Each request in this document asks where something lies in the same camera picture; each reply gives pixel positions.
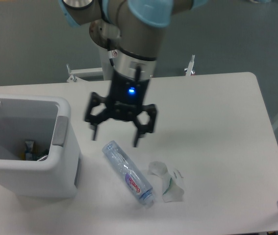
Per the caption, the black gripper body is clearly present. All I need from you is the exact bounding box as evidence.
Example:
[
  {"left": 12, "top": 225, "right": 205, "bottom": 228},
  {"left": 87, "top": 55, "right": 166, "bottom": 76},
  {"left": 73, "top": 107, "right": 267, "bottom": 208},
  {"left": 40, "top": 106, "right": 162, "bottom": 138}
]
[{"left": 104, "top": 70, "right": 152, "bottom": 122}]

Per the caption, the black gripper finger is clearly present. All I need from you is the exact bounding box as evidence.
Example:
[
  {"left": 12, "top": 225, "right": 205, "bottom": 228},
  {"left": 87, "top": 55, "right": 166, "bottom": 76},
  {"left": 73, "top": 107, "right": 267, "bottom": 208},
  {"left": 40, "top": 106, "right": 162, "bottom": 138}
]
[
  {"left": 84, "top": 92, "right": 109, "bottom": 141},
  {"left": 133, "top": 104, "right": 157, "bottom": 147}
]

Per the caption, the white push-lid trash can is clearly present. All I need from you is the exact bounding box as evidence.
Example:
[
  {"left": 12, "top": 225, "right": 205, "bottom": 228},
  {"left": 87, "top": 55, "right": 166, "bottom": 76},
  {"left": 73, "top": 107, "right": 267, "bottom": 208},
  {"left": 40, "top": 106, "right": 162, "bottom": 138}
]
[{"left": 0, "top": 94, "right": 80, "bottom": 198}]

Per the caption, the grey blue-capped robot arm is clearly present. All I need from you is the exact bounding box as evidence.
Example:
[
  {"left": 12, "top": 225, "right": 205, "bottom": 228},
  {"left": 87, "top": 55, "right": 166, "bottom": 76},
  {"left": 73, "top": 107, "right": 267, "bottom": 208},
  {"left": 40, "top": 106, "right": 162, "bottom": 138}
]
[{"left": 59, "top": 0, "right": 204, "bottom": 144}]

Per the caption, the trash inside the can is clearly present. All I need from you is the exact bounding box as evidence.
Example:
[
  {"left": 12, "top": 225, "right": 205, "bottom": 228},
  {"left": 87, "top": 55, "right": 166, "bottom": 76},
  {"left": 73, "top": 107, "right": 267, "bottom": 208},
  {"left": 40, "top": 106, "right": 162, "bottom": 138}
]
[{"left": 20, "top": 140, "right": 49, "bottom": 162}]

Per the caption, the clear plastic water bottle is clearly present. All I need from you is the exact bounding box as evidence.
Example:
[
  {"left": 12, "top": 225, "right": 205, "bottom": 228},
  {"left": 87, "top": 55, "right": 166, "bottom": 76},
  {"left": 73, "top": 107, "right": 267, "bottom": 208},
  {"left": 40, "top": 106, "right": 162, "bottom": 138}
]
[{"left": 102, "top": 141, "right": 155, "bottom": 207}]

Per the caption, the crumpled white plastic wrapper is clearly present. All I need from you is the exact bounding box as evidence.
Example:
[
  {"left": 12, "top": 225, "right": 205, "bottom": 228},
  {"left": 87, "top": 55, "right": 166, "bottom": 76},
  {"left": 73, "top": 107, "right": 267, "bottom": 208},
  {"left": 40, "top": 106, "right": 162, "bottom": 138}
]
[{"left": 148, "top": 161, "right": 185, "bottom": 203}]

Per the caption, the white pedestal base frame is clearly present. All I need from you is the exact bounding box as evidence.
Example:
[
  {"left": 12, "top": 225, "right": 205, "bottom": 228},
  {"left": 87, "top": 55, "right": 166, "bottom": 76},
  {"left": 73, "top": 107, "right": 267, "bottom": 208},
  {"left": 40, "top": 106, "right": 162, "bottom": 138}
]
[{"left": 66, "top": 54, "right": 196, "bottom": 83}]

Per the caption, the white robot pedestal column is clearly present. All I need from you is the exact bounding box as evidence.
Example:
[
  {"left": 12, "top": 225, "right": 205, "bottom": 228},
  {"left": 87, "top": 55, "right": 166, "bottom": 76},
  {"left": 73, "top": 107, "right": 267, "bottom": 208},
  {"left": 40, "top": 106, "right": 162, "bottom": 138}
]
[{"left": 99, "top": 44, "right": 114, "bottom": 80}]

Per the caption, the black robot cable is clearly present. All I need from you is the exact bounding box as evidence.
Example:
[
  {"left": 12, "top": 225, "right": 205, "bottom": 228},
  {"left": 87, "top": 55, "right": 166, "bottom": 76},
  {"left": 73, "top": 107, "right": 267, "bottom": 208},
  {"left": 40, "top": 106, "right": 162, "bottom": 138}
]
[{"left": 106, "top": 38, "right": 116, "bottom": 68}]

